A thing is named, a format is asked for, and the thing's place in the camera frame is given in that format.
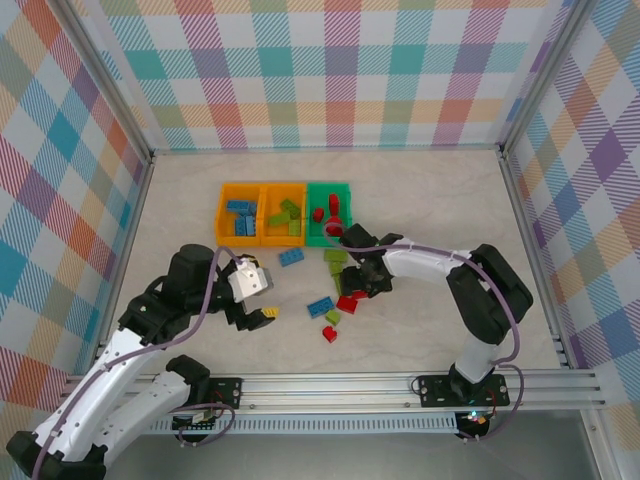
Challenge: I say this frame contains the green plastic bin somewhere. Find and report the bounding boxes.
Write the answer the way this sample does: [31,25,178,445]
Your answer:
[304,182,354,249]

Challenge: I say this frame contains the orange plastic bin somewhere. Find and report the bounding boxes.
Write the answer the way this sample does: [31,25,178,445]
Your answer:
[214,183,265,248]
[259,183,307,248]

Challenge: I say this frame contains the small green circuit board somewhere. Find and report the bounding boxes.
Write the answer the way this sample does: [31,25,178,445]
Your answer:
[172,410,221,432]

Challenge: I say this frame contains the small lit circuit board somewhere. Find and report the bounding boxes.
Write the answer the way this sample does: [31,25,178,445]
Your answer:
[457,409,489,440]

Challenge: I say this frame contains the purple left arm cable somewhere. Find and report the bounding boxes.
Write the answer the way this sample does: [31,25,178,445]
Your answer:
[33,247,259,476]

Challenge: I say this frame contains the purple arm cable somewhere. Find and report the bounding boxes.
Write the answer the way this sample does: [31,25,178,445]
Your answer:
[323,222,526,444]
[33,247,259,476]

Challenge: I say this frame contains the aluminium side rail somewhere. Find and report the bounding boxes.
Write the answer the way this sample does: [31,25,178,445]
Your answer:
[88,152,156,376]
[498,144,574,369]

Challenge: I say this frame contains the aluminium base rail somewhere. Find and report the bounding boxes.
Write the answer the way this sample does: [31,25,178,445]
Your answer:
[55,368,605,415]

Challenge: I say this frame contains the slotted grey cable duct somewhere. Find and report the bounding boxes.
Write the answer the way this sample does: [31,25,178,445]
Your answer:
[78,417,460,436]

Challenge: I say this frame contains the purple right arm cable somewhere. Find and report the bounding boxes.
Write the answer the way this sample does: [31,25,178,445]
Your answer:
[323,222,526,444]

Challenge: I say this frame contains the aluminium frame post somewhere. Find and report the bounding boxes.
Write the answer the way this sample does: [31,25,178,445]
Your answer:
[498,0,597,154]
[58,0,155,164]

